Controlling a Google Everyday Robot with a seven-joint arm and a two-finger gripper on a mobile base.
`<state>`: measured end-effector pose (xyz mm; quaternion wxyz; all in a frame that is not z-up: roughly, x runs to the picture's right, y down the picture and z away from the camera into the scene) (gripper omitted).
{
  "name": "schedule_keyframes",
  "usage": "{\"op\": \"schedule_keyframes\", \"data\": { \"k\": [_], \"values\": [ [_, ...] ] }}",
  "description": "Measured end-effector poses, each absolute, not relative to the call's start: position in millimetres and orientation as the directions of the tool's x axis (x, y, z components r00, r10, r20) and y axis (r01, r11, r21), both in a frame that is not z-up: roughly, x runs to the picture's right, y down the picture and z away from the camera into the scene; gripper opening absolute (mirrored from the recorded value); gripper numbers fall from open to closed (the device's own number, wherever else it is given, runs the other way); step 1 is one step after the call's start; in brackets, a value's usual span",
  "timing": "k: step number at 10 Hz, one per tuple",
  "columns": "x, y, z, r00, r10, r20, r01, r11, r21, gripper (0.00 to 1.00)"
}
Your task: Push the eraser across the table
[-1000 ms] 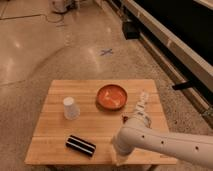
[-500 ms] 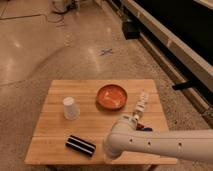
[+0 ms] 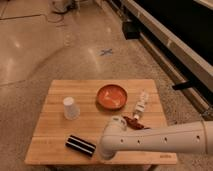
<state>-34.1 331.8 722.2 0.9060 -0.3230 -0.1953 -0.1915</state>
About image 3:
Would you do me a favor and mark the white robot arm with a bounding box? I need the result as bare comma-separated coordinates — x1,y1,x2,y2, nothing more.
98,116,213,160

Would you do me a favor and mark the orange bowl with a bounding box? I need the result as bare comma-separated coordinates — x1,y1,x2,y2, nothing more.
96,84,128,110

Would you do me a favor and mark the white plastic bottle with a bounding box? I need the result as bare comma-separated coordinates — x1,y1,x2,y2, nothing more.
133,91,149,120

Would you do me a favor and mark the white upside-down paper cup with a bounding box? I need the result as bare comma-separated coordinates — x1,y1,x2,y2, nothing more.
63,97,80,120

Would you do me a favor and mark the dark red chocolate bar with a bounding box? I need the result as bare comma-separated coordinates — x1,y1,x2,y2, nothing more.
124,116,145,130

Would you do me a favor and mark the wooden table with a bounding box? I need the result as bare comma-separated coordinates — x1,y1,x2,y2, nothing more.
25,80,177,166

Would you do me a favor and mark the black box on floor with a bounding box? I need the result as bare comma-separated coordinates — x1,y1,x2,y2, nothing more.
122,22,140,40

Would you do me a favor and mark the white object on floor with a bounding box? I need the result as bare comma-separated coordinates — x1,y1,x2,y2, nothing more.
50,0,75,13

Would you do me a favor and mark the long metal wall rail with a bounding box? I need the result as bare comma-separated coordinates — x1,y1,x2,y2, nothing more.
94,0,213,116

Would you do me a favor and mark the black cable on floor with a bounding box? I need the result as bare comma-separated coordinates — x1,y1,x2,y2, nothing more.
43,9,68,28

